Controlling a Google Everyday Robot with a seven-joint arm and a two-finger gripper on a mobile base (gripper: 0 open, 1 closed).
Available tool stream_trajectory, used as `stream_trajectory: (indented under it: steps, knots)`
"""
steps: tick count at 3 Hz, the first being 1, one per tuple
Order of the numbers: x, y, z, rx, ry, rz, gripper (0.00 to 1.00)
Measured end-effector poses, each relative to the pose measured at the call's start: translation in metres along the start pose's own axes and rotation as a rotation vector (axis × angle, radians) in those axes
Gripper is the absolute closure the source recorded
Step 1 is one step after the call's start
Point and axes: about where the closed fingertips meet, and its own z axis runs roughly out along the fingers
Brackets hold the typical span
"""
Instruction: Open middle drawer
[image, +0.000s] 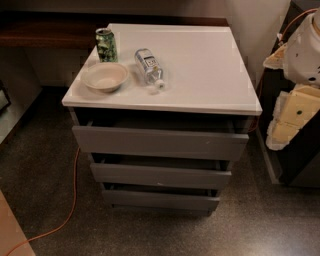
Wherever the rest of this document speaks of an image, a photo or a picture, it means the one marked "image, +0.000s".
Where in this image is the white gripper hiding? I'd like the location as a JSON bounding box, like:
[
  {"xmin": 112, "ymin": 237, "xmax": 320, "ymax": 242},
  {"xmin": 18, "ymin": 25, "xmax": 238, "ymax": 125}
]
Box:
[{"xmin": 263, "ymin": 44, "xmax": 320, "ymax": 151}]

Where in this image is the dark cabinet on right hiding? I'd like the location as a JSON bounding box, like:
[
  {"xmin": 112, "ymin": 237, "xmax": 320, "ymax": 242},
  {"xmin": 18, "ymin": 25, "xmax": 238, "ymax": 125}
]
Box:
[{"xmin": 260, "ymin": 0, "xmax": 320, "ymax": 188}]

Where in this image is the cream paper bowl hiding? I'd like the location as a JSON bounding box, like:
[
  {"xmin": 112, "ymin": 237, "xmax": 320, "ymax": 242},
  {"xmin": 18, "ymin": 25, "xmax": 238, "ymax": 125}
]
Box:
[{"xmin": 81, "ymin": 62, "xmax": 129, "ymax": 93}]

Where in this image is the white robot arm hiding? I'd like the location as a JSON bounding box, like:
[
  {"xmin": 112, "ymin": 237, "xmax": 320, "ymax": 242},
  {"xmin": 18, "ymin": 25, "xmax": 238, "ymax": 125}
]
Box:
[{"xmin": 263, "ymin": 9, "xmax": 320, "ymax": 151}]

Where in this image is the grey drawer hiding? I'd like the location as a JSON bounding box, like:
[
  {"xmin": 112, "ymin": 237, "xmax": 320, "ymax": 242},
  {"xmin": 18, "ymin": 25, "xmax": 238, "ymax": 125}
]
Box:
[
  {"xmin": 102, "ymin": 183, "xmax": 220, "ymax": 211},
  {"xmin": 72, "ymin": 126, "xmax": 249, "ymax": 161},
  {"xmin": 90, "ymin": 163, "xmax": 231, "ymax": 190}
]

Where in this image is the dark wooden shelf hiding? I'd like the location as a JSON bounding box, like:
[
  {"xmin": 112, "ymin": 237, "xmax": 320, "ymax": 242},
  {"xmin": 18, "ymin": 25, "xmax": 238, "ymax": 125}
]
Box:
[{"xmin": 0, "ymin": 11, "xmax": 228, "ymax": 50}]

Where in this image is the grey bottom drawer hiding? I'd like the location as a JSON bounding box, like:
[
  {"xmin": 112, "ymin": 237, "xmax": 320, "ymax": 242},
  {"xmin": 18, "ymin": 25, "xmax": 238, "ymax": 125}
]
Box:
[{"xmin": 102, "ymin": 183, "xmax": 220, "ymax": 211}]

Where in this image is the grey top drawer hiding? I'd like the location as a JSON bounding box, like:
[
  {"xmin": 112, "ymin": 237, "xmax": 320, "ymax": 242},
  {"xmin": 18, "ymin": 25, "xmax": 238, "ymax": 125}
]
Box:
[{"xmin": 72, "ymin": 126, "xmax": 249, "ymax": 161}]

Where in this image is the clear plastic water bottle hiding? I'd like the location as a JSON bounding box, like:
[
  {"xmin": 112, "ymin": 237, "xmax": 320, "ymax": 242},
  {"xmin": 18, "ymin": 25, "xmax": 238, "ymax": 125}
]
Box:
[{"xmin": 134, "ymin": 48, "xmax": 165, "ymax": 89}]

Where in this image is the orange floor cable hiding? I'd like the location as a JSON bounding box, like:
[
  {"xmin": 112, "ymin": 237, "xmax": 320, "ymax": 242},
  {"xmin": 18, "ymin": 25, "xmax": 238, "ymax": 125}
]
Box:
[{"xmin": 4, "ymin": 146, "xmax": 81, "ymax": 256}]

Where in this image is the orange cable on right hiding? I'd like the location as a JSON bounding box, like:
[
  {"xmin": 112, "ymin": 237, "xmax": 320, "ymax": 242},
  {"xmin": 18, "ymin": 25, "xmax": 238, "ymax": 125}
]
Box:
[{"xmin": 248, "ymin": 7, "xmax": 318, "ymax": 134}]

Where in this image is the green soda can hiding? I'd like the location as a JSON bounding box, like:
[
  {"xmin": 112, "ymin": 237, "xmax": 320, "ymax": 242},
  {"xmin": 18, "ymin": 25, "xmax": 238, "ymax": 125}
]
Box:
[{"xmin": 95, "ymin": 28, "xmax": 118, "ymax": 62}]

